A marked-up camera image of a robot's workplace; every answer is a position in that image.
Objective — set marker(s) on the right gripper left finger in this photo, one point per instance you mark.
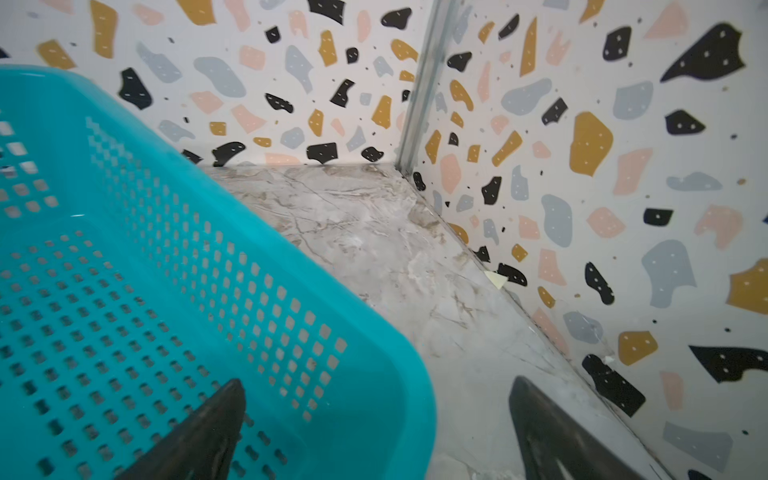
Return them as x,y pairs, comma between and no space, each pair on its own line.
202,446

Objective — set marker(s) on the teal plastic basket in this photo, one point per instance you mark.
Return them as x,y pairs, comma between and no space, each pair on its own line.
133,287

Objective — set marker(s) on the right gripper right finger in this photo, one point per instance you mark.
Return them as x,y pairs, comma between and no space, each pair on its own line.
553,445

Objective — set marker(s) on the aluminium rail frame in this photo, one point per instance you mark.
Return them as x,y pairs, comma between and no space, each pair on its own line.
439,29

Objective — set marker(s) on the small cream tape piece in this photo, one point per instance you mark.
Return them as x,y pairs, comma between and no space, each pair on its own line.
496,279

